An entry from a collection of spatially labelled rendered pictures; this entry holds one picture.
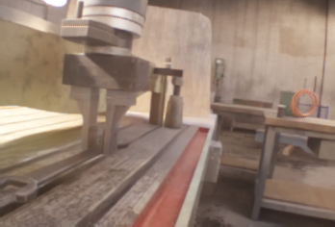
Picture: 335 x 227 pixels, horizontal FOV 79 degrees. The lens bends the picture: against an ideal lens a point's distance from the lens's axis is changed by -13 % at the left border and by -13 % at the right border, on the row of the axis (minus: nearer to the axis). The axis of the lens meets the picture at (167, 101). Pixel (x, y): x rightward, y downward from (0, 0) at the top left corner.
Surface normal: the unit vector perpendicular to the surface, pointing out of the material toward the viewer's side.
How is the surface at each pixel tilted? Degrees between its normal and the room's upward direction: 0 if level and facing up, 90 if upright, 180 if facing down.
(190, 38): 76
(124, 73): 90
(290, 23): 90
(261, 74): 90
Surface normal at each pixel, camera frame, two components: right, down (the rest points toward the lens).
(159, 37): 0.15, -0.16
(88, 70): -0.23, 0.04
